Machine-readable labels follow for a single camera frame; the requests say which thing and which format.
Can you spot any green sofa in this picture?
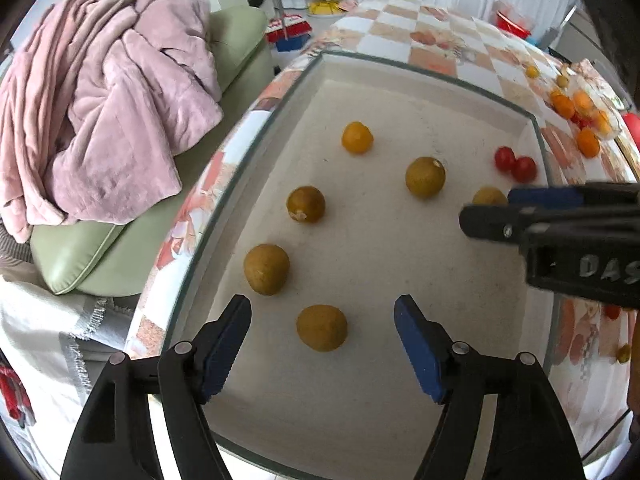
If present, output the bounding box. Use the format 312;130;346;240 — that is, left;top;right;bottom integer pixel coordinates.
30;5;273;297

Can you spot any grey fringed throw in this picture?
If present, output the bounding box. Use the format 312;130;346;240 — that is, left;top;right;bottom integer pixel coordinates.
0;275;146;466

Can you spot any red and white broom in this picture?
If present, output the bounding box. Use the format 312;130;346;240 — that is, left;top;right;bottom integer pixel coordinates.
265;0;313;53

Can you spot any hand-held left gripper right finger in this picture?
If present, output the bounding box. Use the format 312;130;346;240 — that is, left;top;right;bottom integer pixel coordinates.
393;294;586;480

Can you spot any dark glass cabinet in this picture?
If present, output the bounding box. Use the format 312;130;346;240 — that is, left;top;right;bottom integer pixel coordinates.
575;0;640;111

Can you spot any checkered printed tablecloth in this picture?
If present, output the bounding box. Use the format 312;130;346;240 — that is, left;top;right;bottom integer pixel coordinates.
122;0;640;461

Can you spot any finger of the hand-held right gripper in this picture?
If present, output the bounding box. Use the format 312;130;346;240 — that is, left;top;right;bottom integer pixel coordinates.
459;202;586;247
507;182;640;211

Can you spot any red plastic bucket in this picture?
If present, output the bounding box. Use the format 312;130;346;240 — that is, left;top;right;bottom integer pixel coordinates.
492;0;533;38

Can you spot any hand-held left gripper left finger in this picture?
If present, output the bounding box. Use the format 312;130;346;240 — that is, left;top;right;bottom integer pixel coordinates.
60;294;253;480

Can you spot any pink fleece blanket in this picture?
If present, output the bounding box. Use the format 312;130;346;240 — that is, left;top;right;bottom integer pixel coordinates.
0;0;226;243

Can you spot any red patterned item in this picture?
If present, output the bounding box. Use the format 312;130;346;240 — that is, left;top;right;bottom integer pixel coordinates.
0;362;36;428

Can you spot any white rectangular tray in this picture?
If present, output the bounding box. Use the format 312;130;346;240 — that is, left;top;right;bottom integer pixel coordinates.
159;50;558;480

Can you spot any brown-green longan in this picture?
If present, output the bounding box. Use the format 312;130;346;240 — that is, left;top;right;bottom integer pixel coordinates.
472;186;510;207
296;304;348;352
286;186;326;224
405;156;447;198
243;243;291;296

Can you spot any yellow plastic object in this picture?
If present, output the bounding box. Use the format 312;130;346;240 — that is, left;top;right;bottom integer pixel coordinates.
307;0;346;18

